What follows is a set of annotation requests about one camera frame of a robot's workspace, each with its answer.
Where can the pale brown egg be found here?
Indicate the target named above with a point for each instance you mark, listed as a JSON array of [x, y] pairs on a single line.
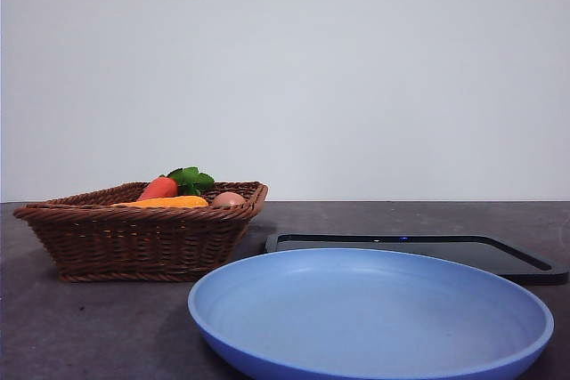
[[228, 200]]

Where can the yellow corn cob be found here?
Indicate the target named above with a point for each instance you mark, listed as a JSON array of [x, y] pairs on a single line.
[[178, 202]]

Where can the blue round plate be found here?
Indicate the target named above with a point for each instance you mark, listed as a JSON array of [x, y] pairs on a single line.
[[356, 309]]

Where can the orange carrot with green leaves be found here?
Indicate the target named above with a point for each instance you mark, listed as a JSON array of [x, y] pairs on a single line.
[[156, 188]]

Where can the black rectangular tray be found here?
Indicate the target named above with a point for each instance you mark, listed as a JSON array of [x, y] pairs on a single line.
[[512, 260]]

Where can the brown wicker basket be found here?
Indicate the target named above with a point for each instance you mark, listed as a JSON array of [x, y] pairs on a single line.
[[133, 242]]

